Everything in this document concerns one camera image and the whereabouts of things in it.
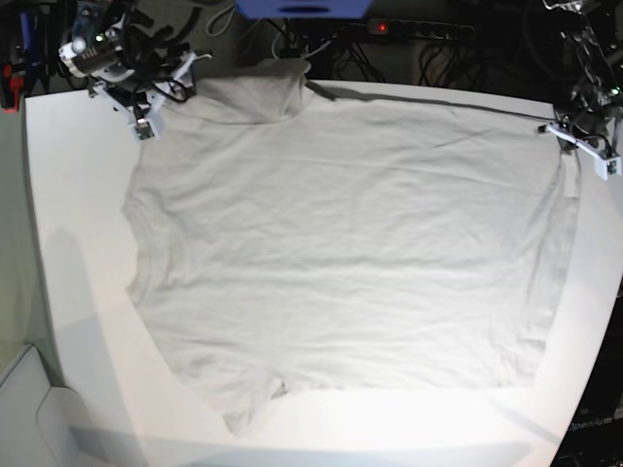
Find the black power strip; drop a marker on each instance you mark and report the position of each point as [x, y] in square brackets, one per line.
[404, 30]

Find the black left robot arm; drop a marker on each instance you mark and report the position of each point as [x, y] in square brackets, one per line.
[593, 32]

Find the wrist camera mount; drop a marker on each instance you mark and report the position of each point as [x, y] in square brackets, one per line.
[606, 161]
[141, 105]

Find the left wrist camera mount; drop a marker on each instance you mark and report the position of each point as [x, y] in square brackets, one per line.
[606, 161]

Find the red and black clamp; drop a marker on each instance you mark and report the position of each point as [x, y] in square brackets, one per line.
[12, 85]

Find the grey t-shirt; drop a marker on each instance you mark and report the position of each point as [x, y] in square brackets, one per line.
[289, 242]

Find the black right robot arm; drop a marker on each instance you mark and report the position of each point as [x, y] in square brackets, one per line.
[116, 45]

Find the blue box at top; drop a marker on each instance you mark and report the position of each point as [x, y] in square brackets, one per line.
[303, 8]

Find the grey side table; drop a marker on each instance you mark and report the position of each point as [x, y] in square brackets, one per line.
[34, 431]

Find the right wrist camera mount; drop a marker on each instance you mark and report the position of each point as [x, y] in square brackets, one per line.
[141, 105]

